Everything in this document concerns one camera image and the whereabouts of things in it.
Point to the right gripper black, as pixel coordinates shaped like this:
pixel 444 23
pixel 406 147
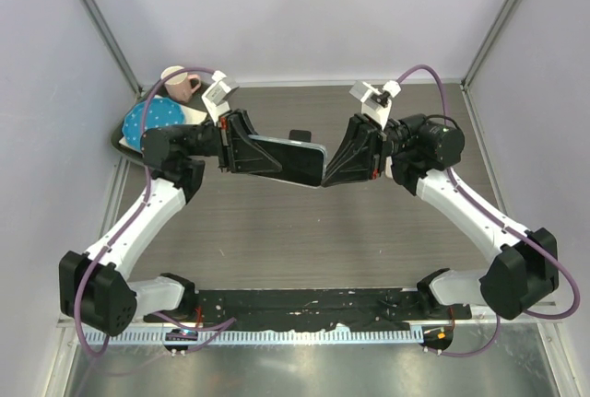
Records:
pixel 358 158

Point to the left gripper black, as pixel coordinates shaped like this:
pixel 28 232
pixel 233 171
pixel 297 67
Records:
pixel 238 150

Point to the purple smartphone black screen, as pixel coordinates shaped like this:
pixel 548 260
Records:
pixel 300 135

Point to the clear phone case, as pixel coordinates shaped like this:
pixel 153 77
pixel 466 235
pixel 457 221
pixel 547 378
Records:
pixel 322 159

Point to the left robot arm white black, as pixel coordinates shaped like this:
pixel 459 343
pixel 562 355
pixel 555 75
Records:
pixel 94 286

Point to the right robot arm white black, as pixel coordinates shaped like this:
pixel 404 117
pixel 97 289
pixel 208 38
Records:
pixel 418 153

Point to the dark green tray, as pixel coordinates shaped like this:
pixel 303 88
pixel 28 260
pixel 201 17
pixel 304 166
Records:
pixel 135 157

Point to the pink mug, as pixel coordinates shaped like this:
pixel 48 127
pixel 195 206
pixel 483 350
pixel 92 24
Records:
pixel 181 87

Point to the blue dotted plate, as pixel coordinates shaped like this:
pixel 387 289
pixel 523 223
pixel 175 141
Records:
pixel 160 112

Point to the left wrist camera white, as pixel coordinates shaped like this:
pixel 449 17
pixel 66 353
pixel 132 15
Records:
pixel 216 97

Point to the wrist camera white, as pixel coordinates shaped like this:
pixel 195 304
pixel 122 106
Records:
pixel 216 97
pixel 376 103

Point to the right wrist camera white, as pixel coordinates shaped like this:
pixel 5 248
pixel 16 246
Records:
pixel 376 103

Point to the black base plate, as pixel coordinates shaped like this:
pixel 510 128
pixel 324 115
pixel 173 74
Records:
pixel 313 310

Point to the slotted cable duct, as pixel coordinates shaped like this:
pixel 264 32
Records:
pixel 161 334

